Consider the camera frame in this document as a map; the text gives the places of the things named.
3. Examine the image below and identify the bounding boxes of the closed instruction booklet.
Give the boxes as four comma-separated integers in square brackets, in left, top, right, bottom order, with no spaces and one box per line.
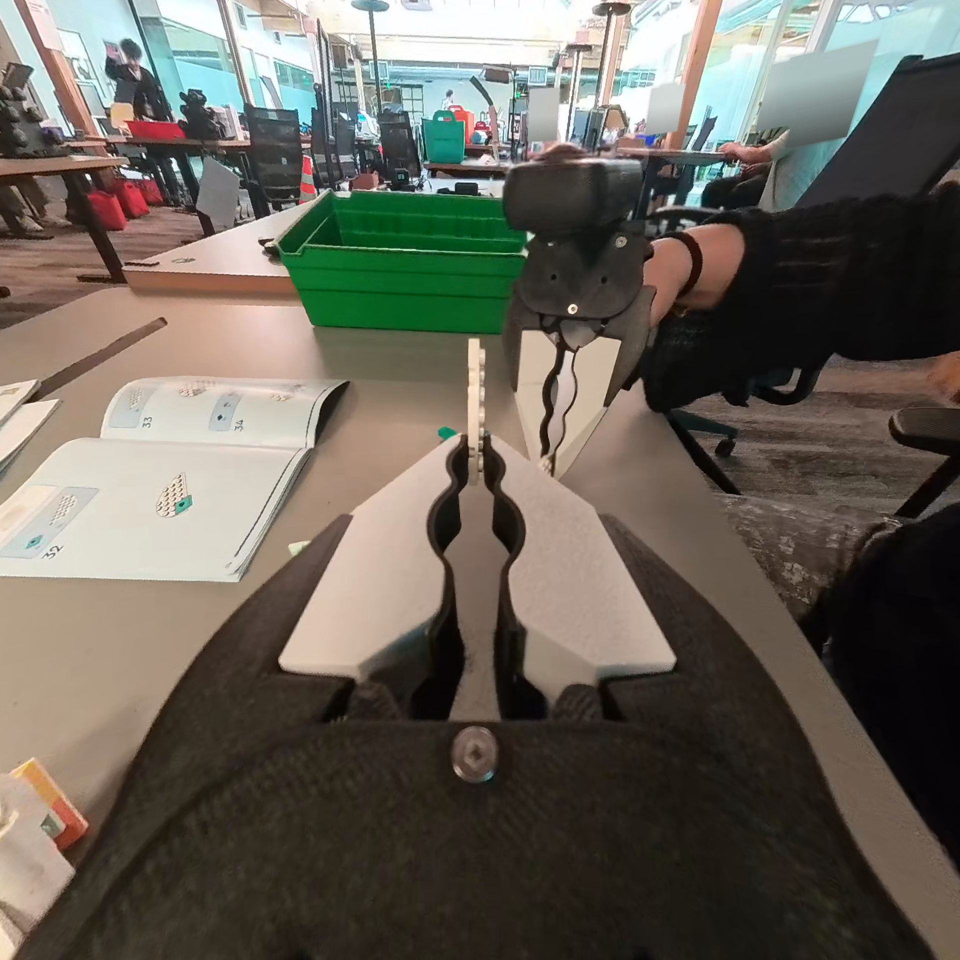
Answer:
[0,397,63,475]
[0,378,42,425]

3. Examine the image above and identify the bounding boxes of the person's right hand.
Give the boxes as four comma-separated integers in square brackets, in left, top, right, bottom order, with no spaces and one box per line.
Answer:
[643,234,685,327]

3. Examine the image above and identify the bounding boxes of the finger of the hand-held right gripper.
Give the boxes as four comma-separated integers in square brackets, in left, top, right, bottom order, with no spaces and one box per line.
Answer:
[514,328,562,474]
[546,336,624,481]

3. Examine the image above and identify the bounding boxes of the black floor lamp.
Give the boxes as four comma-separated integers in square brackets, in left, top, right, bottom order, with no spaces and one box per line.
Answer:
[351,0,393,114]

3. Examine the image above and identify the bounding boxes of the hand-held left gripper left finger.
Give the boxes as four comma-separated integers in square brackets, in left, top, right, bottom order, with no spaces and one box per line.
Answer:
[277,433,470,674]

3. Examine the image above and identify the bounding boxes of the black hair tie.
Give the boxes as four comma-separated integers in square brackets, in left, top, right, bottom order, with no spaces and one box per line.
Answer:
[669,231,706,300]

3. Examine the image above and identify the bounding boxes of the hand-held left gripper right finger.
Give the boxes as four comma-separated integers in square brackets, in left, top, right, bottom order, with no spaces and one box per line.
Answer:
[483,436,678,702]

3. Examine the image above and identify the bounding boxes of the black robot figure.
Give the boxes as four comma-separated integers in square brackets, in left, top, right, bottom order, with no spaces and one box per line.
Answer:
[0,63,70,157]
[178,88,230,141]

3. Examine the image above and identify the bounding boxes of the red fabric bags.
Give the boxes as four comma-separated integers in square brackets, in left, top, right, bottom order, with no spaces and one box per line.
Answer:
[84,178,165,232]

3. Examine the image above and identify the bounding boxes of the green tote bag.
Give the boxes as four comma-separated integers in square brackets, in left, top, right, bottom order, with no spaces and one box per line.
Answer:
[421,108,471,164]

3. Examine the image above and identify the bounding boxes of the wooden desk black legs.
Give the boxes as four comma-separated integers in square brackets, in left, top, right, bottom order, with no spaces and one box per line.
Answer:
[0,153,130,285]

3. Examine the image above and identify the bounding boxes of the light blue instruction booklet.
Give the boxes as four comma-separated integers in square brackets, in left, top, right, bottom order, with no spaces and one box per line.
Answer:
[0,375,351,584]

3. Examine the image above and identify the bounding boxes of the wooden-edged neighbouring table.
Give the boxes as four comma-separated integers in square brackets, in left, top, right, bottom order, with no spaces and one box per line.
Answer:
[122,201,335,299]

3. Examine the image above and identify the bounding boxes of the black office chair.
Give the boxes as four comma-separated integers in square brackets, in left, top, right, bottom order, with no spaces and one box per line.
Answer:
[242,103,307,220]

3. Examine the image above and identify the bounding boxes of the white half-round lego plate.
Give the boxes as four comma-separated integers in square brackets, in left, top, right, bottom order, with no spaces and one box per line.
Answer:
[464,336,494,486]

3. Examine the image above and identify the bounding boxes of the colourful lego box corner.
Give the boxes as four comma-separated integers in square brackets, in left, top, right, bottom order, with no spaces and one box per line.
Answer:
[0,756,91,935]

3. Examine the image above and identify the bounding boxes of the person's right forearm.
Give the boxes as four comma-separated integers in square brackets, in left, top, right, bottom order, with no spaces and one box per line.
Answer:
[641,183,960,415]

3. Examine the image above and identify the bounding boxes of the green plastic bin stack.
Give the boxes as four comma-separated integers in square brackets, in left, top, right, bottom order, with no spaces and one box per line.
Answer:
[272,189,531,336]

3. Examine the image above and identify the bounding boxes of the dark high-back office chair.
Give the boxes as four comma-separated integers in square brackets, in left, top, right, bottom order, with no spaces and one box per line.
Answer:
[648,51,960,226]

